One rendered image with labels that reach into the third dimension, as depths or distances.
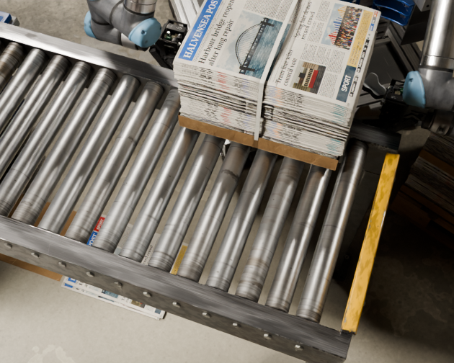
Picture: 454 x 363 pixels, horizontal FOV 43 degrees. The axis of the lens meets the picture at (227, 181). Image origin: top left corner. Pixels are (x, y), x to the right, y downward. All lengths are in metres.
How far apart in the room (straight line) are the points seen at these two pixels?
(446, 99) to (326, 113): 0.30
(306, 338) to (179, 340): 0.88
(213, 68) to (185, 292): 0.45
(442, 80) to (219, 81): 0.49
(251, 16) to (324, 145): 0.32
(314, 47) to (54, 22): 1.78
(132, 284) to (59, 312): 0.90
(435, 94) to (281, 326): 0.60
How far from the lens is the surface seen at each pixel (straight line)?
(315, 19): 1.29
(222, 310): 1.18
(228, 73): 1.17
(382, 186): 1.31
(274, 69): 1.18
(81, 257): 1.26
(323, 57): 1.22
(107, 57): 1.54
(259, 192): 1.29
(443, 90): 1.35
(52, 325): 2.09
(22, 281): 2.17
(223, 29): 1.25
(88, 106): 1.45
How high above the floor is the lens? 1.93
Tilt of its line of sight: 61 degrees down
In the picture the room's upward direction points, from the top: straight up
